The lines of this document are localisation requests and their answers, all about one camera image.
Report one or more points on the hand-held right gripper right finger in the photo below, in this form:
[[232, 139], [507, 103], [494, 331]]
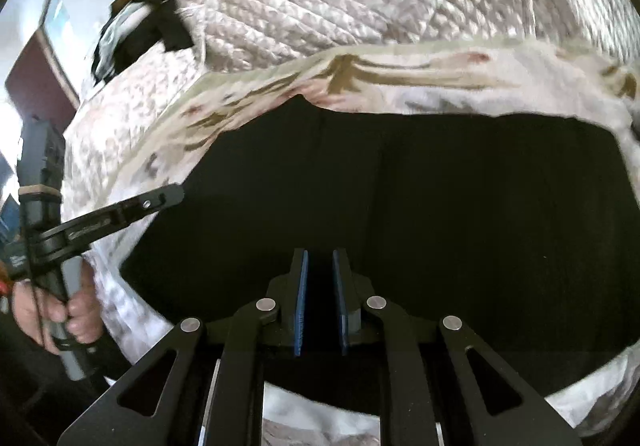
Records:
[[342, 306]]

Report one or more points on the brown wooden door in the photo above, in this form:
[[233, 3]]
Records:
[[40, 80]]

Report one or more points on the pile of dark clothes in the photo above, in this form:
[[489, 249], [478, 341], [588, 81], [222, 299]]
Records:
[[135, 33]]

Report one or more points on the person's left hand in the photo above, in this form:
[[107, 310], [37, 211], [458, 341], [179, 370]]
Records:
[[80, 313]]

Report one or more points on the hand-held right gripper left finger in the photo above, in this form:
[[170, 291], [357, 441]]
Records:
[[300, 306]]

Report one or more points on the white fleece floral blanket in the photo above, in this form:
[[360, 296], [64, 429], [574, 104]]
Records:
[[380, 75]]

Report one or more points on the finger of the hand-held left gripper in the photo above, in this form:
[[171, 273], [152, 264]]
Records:
[[135, 208]]

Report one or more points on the black pants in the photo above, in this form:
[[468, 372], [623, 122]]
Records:
[[425, 226]]

